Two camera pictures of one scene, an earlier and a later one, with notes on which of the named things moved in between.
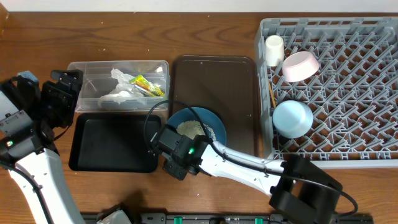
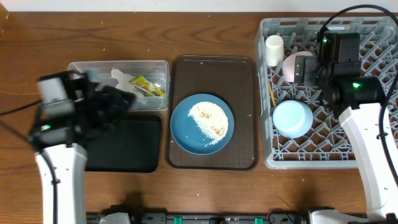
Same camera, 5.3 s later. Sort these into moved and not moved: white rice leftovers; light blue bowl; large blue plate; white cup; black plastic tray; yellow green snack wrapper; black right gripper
Moved: black right gripper; white rice leftovers; large blue plate
Not moved: light blue bowl; white cup; yellow green snack wrapper; black plastic tray
